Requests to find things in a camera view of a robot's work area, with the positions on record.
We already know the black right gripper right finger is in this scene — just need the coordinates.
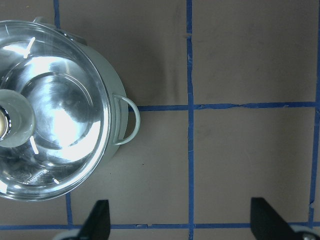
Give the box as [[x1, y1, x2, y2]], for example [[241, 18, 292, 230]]
[[250, 197, 300, 240]]

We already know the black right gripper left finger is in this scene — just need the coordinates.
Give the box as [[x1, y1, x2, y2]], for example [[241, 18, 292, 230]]
[[78, 199, 111, 240]]

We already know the glass pot lid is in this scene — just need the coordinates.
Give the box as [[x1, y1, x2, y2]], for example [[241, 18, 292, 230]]
[[0, 20, 111, 201]]

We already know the light green cooking pot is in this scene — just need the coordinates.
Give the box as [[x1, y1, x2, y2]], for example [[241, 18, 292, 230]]
[[29, 17, 141, 166]]

